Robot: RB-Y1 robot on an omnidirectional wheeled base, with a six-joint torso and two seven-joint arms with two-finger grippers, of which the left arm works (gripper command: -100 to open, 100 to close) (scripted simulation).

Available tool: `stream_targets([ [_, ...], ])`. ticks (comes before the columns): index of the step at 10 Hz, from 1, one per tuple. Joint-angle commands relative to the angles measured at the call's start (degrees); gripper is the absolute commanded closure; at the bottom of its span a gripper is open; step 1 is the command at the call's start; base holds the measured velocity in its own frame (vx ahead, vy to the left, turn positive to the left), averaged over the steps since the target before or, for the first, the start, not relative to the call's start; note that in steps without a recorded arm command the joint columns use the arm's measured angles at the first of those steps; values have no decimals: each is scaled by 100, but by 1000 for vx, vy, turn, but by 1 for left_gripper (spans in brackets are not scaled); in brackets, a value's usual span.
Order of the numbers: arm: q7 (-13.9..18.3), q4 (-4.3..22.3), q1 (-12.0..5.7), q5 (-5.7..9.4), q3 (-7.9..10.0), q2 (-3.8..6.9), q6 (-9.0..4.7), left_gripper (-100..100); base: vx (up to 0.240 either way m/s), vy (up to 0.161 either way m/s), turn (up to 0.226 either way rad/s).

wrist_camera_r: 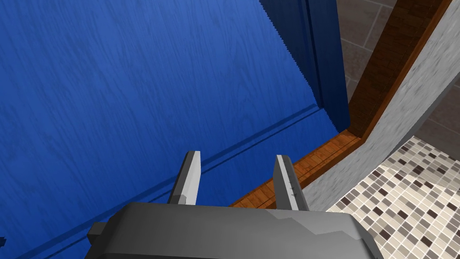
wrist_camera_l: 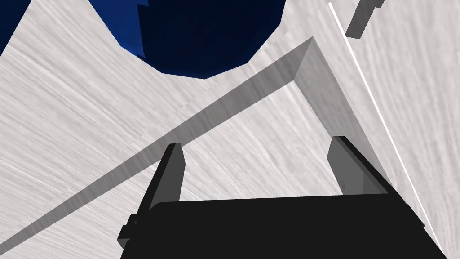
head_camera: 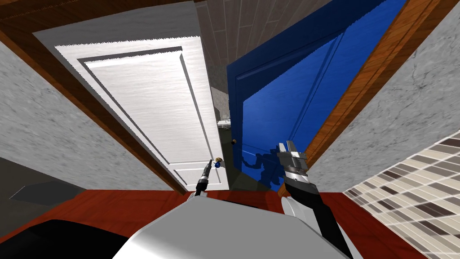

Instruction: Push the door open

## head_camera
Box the blue panelled door leaf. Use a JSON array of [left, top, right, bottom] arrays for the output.
[[226, 0, 407, 192]]

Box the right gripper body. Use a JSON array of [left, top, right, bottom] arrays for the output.
[[276, 151, 307, 161]]

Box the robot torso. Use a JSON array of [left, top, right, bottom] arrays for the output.
[[113, 191, 354, 259]]

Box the white panelled door leaf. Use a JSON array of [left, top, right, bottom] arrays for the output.
[[33, 1, 230, 192]]

